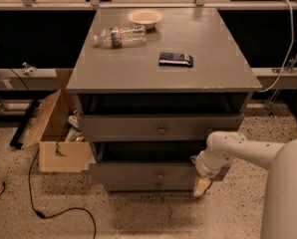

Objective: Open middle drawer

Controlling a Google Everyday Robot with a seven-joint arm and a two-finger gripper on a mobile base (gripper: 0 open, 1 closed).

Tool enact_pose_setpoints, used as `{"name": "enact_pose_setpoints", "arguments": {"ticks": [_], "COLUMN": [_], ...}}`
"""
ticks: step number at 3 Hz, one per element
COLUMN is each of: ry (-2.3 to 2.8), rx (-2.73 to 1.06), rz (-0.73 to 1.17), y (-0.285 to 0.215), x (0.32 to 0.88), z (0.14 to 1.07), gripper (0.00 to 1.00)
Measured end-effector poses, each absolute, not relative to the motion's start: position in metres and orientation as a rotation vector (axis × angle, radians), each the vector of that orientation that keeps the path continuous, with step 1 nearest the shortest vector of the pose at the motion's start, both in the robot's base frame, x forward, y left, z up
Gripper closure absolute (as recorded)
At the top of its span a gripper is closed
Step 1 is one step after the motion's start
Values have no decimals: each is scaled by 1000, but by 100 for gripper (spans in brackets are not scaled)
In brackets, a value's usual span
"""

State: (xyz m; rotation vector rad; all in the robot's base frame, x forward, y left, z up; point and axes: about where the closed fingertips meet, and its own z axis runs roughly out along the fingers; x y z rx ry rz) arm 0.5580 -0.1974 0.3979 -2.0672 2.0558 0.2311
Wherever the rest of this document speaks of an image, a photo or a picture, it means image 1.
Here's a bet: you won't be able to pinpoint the items inside cardboard box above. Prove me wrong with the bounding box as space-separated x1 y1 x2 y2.
65 113 84 142

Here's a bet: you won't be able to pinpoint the dark blue snack packet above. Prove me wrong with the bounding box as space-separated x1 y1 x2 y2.
158 53 193 68

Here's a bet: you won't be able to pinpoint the black bar leaning on floor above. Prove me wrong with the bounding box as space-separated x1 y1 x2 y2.
9 99 39 149

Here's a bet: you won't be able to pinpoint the grey drawer cabinet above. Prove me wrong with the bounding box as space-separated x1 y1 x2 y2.
66 7 262 194

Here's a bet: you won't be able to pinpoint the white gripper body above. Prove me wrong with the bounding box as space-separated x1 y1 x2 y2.
189 148 233 179

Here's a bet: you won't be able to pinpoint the black floor cable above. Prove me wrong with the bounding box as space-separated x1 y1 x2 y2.
27 148 98 239

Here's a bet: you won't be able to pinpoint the grey drawer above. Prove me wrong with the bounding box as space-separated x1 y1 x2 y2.
104 182 193 192
79 114 244 141
88 140 232 184

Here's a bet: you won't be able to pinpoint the grey top drawer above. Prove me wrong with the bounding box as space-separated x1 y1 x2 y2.
79 114 244 141

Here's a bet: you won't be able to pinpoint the clear plastic water bottle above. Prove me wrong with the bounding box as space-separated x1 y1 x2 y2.
93 25 147 49

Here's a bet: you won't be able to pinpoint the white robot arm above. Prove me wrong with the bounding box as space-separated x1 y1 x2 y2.
190 131 297 239

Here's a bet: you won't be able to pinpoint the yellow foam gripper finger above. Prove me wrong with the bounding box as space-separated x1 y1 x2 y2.
193 176 211 197

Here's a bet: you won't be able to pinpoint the open cardboard box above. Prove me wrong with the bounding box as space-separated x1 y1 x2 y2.
22 70 93 172

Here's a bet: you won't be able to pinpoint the white bowl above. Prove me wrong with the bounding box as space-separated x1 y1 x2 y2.
128 9 162 30

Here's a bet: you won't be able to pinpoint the grey bottom drawer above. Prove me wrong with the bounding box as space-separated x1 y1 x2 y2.
104 182 193 192

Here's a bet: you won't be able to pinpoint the small clear object on ledge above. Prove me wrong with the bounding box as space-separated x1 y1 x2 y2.
22 62 37 77

